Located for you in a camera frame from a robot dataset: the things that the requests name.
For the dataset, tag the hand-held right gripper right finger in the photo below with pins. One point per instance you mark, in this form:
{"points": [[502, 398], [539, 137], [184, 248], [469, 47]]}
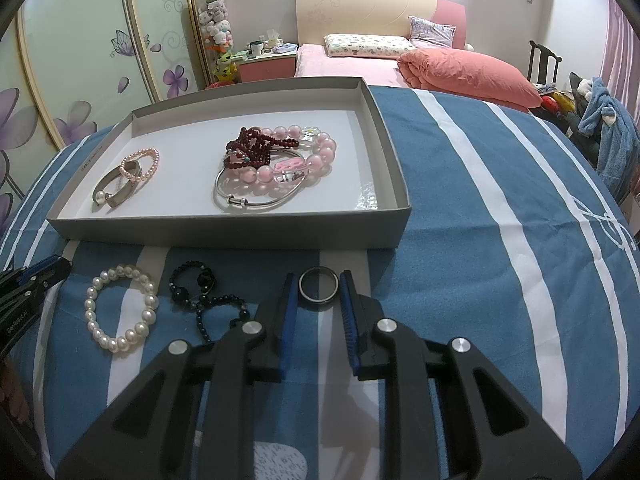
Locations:
{"points": [[350, 320]]}

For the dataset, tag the silver bangle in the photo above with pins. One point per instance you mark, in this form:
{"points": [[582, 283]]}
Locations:
{"points": [[235, 203]]}

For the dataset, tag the purple pillow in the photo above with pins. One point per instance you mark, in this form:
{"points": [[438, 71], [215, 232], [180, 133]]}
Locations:
{"points": [[432, 31]]}

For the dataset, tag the floral sliding door wardrobe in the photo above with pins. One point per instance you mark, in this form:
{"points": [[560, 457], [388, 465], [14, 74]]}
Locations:
{"points": [[75, 60]]}

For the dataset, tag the dark wooden chair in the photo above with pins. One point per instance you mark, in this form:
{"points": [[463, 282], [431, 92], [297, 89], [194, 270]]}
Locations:
{"points": [[542, 57]]}

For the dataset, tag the pink curtain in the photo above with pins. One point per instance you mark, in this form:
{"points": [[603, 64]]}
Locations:
{"points": [[622, 35]]}

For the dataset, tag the pile of colourful toys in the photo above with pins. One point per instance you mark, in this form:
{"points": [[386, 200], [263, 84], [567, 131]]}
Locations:
{"points": [[555, 102]]}

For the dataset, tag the stack of plush toys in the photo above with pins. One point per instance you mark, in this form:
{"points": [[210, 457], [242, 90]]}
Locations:
{"points": [[216, 25]]}

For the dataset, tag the tissue box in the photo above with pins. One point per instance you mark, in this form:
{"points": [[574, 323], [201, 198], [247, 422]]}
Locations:
{"points": [[273, 38]]}

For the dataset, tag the pink nightstand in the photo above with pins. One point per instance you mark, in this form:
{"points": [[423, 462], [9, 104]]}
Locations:
{"points": [[267, 67]]}

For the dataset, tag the blue fleece garment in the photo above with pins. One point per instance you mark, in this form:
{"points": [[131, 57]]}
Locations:
{"points": [[612, 125]]}

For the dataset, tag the folded pink quilt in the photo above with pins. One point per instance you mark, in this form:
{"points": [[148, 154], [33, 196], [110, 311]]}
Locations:
{"points": [[470, 77]]}

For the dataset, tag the person's left hand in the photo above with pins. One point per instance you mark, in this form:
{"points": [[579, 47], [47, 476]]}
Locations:
{"points": [[10, 390]]}

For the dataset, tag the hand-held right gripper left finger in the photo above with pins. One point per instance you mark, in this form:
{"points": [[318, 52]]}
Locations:
{"points": [[289, 320]]}

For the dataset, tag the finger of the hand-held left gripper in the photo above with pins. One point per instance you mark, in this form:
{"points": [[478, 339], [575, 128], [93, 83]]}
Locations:
{"points": [[30, 269], [62, 266]]}

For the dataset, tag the pink bed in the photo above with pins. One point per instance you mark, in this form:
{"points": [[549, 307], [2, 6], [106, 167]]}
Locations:
{"points": [[350, 62]]}

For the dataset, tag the grey cardboard box tray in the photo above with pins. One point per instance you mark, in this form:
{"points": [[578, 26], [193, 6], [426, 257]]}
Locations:
{"points": [[225, 232]]}

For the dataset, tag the beige pink headboard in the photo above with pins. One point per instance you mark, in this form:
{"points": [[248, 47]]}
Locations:
{"points": [[360, 10]]}

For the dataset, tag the white patterned pillow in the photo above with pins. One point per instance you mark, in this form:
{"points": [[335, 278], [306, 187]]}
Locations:
{"points": [[367, 46]]}

